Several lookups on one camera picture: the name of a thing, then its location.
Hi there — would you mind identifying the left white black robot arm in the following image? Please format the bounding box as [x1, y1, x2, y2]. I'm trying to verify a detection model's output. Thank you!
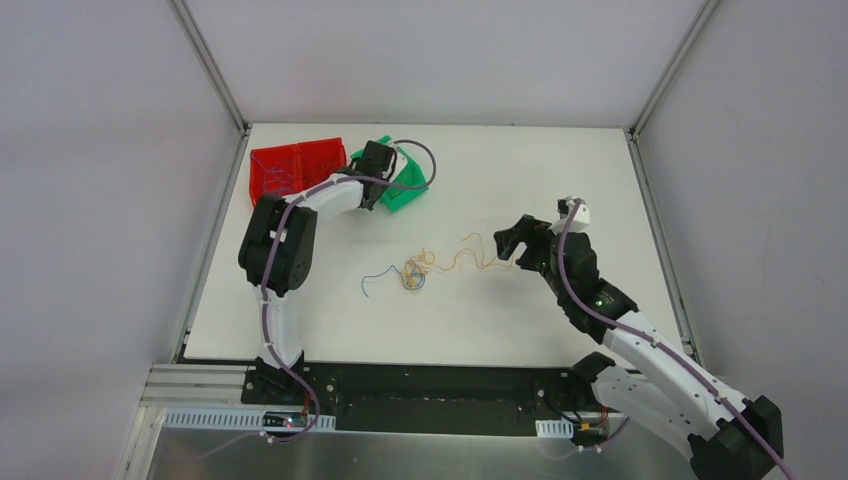
[238, 141, 398, 405]

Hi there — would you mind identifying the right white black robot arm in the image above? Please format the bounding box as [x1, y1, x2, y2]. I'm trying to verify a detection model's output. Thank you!
[493, 215, 793, 479]

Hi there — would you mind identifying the green plastic bin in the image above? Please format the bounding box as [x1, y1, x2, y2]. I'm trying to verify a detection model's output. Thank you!
[350, 136, 437, 212]

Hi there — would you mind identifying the red plastic bin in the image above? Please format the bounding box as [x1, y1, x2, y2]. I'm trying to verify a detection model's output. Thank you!
[248, 137, 347, 206]

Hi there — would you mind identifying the right circuit board connector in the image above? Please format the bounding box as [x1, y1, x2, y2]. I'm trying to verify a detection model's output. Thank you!
[572, 424, 608, 447]

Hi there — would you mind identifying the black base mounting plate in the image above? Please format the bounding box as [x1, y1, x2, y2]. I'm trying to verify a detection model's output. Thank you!
[241, 359, 603, 437]

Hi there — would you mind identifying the left circuit board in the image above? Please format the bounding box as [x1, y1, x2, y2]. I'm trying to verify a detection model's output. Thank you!
[262, 410, 310, 431]

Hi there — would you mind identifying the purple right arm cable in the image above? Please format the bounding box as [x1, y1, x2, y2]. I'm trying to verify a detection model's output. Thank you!
[555, 197, 796, 480]

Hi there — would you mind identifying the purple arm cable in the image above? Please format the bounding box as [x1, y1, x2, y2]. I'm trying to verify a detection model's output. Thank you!
[260, 139, 439, 445]
[555, 197, 796, 480]

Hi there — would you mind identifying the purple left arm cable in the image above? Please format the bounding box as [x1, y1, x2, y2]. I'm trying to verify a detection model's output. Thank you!
[260, 139, 439, 445]

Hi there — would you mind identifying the aluminium frame rail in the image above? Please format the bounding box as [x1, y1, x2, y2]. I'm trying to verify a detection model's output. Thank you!
[140, 364, 247, 408]

